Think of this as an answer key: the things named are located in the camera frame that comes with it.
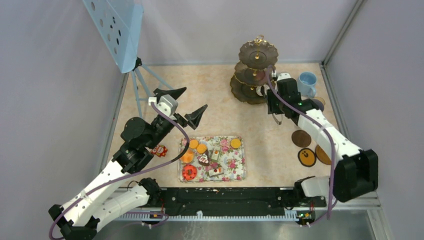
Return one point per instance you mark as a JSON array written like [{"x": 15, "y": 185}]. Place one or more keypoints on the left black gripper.
[{"x": 193, "y": 118}]

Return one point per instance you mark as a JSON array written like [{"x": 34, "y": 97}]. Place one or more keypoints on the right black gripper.
[{"x": 271, "y": 107}]

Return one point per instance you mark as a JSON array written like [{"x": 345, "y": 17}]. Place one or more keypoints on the metal tongs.
[{"x": 278, "y": 118}]

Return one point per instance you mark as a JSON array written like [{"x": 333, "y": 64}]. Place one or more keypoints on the white striped donut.
[{"x": 262, "y": 90}]

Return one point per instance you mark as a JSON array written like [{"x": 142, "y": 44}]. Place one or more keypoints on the orange bun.
[{"x": 188, "y": 156}]

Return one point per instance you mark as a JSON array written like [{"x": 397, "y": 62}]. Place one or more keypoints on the green matcha cake slice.
[{"x": 216, "y": 154}]

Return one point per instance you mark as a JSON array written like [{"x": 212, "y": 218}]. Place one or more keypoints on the red donut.
[{"x": 189, "y": 172}]

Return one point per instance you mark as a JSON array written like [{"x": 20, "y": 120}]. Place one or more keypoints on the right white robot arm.
[{"x": 354, "y": 171}]

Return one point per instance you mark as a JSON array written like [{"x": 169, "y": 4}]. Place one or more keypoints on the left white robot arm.
[{"x": 82, "y": 217}]

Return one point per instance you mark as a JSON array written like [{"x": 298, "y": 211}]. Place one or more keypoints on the orange macaron left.
[{"x": 193, "y": 144}]

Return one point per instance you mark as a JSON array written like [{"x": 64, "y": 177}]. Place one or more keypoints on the orange macaron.
[
  {"x": 201, "y": 148},
  {"x": 235, "y": 143},
  {"x": 193, "y": 144}
]

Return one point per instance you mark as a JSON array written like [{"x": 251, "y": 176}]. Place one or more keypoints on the light blue mug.
[{"x": 306, "y": 84}]

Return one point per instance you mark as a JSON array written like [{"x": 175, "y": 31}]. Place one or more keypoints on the dark brown round coaster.
[{"x": 301, "y": 138}]

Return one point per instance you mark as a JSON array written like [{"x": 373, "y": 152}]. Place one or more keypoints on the pink mug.
[{"x": 320, "y": 102}]

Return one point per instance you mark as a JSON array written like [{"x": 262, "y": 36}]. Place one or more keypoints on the orange macaron middle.
[{"x": 201, "y": 148}]

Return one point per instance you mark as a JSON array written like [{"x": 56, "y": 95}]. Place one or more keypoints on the red owl toy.
[{"x": 159, "y": 150}]

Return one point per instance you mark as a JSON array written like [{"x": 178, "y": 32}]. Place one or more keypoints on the three-tier dark cake stand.
[{"x": 251, "y": 70}]

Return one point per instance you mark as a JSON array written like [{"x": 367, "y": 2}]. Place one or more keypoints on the orange macaron right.
[{"x": 235, "y": 143}]

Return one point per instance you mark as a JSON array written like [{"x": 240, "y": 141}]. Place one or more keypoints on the chocolate cake slice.
[{"x": 204, "y": 159}]

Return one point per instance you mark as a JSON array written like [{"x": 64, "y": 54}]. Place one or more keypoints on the floral serving tray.
[{"x": 231, "y": 160}]

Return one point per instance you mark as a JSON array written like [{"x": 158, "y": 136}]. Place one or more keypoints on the brown wooden coaster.
[{"x": 322, "y": 156}]

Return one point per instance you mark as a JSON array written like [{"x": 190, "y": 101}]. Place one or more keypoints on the blue perforated board stand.
[{"x": 119, "y": 23}]

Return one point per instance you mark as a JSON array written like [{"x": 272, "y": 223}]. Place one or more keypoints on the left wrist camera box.
[{"x": 166, "y": 104}]

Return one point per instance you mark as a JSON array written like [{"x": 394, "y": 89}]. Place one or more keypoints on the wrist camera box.
[
  {"x": 166, "y": 104},
  {"x": 280, "y": 76}
]

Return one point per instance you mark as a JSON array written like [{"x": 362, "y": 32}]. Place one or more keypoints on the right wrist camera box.
[{"x": 280, "y": 76}]

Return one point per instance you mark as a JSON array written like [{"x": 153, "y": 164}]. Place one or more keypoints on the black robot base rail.
[{"x": 233, "y": 201}]

